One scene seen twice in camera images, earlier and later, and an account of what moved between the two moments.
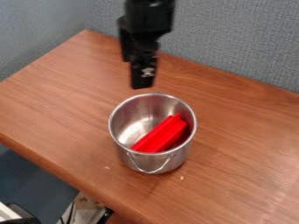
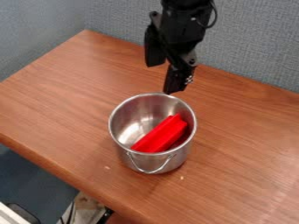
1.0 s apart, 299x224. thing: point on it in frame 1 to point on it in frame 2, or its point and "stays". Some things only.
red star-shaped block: x=160 y=138 stays
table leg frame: x=85 y=211 stays
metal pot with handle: x=133 y=115 stays
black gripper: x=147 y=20 to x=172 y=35
